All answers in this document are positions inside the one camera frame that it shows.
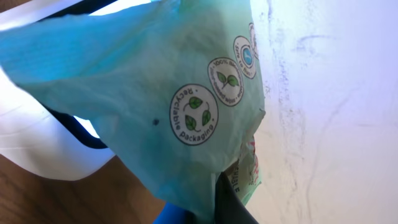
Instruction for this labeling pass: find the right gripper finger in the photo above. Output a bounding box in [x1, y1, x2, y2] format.
[215, 172, 258, 224]

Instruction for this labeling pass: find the light teal candy packet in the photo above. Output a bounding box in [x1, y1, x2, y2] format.
[1, 0, 265, 223]

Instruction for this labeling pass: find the white barcode scanner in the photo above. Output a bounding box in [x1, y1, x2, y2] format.
[0, 0, 162, 182]

